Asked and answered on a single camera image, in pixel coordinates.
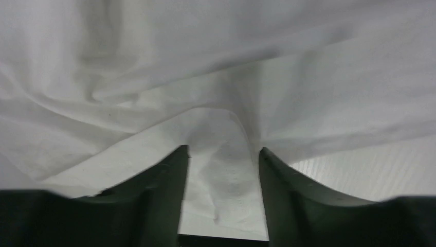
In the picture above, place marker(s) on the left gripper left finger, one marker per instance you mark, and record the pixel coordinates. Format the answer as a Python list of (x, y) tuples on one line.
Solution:
[(143, 210)]

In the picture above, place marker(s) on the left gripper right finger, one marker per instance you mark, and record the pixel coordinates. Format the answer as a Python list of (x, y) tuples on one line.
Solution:
[(299, 211)]

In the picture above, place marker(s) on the white t shirt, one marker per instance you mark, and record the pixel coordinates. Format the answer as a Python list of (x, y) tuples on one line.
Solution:
[(94, 92)]

